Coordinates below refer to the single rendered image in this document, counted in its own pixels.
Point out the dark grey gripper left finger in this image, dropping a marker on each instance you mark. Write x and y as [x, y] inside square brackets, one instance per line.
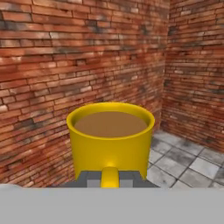
[89, 180]

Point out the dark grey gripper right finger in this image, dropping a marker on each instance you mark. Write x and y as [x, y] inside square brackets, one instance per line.
[131, 180]

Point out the yellow coffee mug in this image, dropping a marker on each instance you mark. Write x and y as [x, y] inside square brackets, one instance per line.
[110, 151]

